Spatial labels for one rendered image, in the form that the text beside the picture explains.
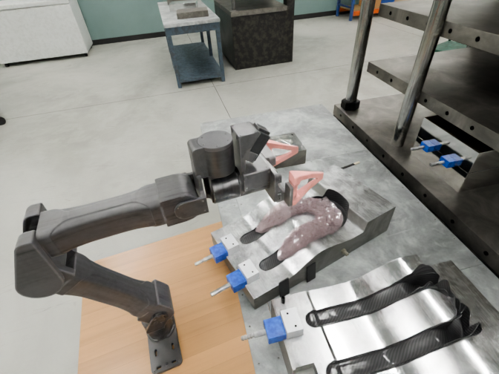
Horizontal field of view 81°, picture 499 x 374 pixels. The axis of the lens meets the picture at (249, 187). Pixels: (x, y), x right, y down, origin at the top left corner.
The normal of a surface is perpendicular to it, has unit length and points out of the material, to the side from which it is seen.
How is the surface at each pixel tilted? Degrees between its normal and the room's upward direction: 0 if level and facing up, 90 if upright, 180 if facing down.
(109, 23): 90
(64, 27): 90
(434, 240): 0
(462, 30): 90
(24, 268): 90
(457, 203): 0
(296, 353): 0
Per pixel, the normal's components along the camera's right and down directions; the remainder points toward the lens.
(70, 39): 0.27, 0.62
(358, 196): -0.05, -0.76
